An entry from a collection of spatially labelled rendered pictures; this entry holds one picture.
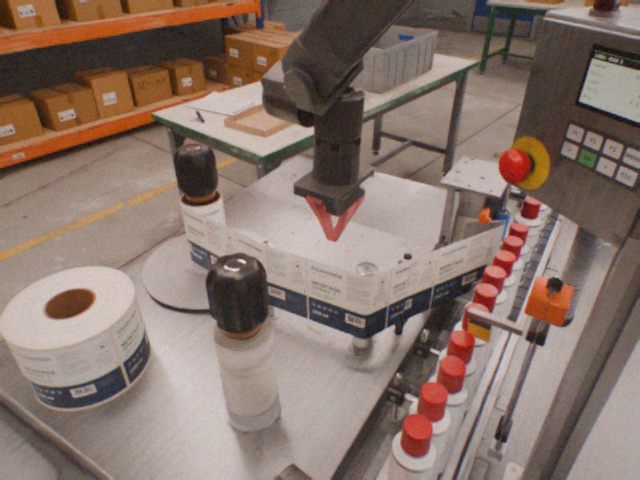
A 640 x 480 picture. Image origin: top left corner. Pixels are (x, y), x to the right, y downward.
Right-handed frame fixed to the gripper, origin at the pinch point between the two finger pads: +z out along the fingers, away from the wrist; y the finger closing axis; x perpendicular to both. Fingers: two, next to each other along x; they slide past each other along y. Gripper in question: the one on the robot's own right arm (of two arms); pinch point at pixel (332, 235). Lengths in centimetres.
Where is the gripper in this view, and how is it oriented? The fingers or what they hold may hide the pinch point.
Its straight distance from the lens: 64.4
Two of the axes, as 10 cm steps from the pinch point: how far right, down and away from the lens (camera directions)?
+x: 8.5, 3.1, -4.1
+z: -0.3, 8.2, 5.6
